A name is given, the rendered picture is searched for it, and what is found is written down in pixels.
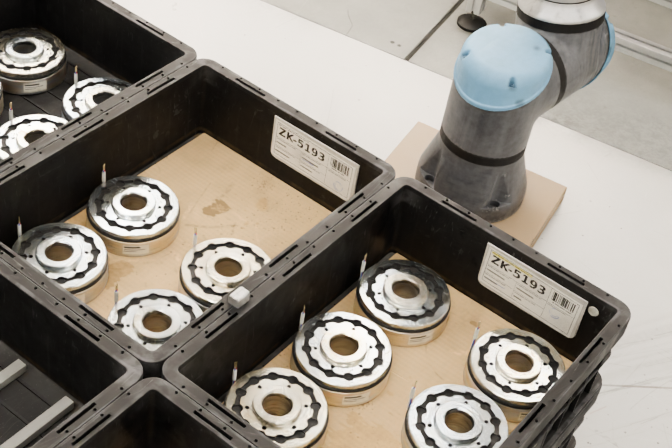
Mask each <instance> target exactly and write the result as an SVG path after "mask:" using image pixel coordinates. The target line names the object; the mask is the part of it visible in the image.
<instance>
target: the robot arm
mask: <svg viewBox="0 0 672 448"><path fill-rule="evenodd" d="M608 17H609V15H608V14H607V12H606V2H605V1H604V0H518V1H517V10H516V20H515V24H508V23H506V24H505V25H504V27H501V26H500V25H499V24H493V25H488V26H485V27H483V28H480V29H479V30H477V31H475V32H474V33H473V34H471V35H470V36H469V37H468V38H467V40H466V41H465V43H464V44H463V46H462V49H461V52H460V53H459V55H458V57H457V59H456V62H455V66H454V72H453V80H452V84H451V88H450V92H449V96H448V100H447V104H446V108H445V111H444V115H443V119H442V123H441V127H440V130H439V131H438V133H437V134H436V135H435V137H434V138H433V140H432V141H431V142H430V144H429V145H428V146H427V148H426V149H425V150H424V152H423V153H422V155H421V156H420V159H419V161H418V165H417V169H416V173H415V179H416V180H418V181H419V182H421V183H423V184H424V185H426V186H428V187H430V188H431V189H433V190H435V191H436V192H438V193H440V194H441V195H443V196H445V197H447V198H448V199H450V200H452V201H453V202H455V203H457V204H458V205H460V206H462V207H463V208H465V209H467V210H469V211H470V212H472V213H474V214H475V215H477V216H479V217H480V218H482V219H484V220H485V221H487V222H489V223H494V222H499V221H502V220H505V219H507V218H509V217H511V216H512V215H513V214H515V213H516V212H517V211H518V209H519V208H520V206H521V204H522V202H523V199H524V196H525V193H526V188H527V178H526V166H525V154H524V153H525V150H526V146H527V143H528V140H529V137H530V134H531V131H532V128H533V125H534V123H535V121H536V120H537V119H538V118H539V117H540V116H541V115H543V114H544V113H546V112H547V111H548V110H550V109H551V108H553V107H554V106H556V105H557V104H559V103H560V102H562V101H563V100H565V99H566V98H567V97H569V96H570V95H572V94H573V93H575V92H576V91H578V90H579V89H582V88H584V87H586V86H587V85H589V84H590V83H592V82H593V81H594V80H595V79H596V78H597V77H598V76H599V75H600V74H601V73H602V72H603V71H604V69H605V68H606V67H607V66H608V64H609V63H610V61H611V59H612V56H613V53H614V49H615V31H614V27H613V24H612V23H610V22H609V20H608Z"/></svg>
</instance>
